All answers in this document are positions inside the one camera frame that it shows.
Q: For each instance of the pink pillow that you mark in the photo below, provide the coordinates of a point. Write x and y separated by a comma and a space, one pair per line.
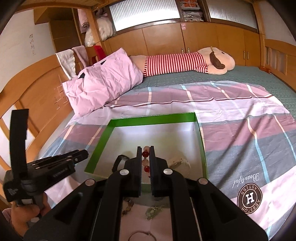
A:
102, 83

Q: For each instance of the wooden wall cabinets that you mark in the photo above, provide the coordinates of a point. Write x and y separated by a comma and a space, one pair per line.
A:
243, 45

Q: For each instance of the cream white bangle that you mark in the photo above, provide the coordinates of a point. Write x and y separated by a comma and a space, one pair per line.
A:
180, 165

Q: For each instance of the green bed sheet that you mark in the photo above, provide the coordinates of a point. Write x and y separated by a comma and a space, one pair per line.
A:
242, 74

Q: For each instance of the frosted glass window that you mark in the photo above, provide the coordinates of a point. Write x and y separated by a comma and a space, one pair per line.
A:
126, 14

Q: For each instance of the left hand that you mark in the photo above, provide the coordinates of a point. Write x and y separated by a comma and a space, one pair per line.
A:
19, 216

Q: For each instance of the striped plush toy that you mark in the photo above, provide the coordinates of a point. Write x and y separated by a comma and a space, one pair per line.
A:
209, 60

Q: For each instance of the green white cardboard box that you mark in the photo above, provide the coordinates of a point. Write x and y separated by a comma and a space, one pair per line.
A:
172, 135

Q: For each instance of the black wristwatch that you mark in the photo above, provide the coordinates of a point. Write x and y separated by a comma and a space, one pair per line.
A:
117, 162

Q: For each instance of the patchwork pink grey duvet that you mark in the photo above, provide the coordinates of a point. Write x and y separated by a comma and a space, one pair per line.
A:
248, 137

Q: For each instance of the wooden headboard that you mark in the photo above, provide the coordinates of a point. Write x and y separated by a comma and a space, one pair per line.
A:
38, 88

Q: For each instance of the folded clothes stack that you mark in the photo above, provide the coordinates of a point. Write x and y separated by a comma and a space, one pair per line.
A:
191, 11

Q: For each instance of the red cloth on chair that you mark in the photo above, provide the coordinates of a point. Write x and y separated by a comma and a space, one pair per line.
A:
99, 52

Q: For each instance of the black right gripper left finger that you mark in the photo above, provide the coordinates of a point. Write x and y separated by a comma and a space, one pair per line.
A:
121, 184

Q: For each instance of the white plastic bag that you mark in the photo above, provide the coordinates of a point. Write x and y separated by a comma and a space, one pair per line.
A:
105, 29

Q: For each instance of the pink cloth on headboard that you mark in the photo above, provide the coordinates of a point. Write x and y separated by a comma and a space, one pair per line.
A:
82, 55

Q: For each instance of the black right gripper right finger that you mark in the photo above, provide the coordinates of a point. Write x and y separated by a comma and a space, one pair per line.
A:
166, 182

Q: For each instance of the wooden footboard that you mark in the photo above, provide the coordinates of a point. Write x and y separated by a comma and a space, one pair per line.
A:
279, 58

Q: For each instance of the green jade pendant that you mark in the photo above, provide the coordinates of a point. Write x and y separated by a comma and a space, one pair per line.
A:
153, 211

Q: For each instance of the white towel on headboard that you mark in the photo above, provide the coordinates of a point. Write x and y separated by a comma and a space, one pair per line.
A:
66, 60

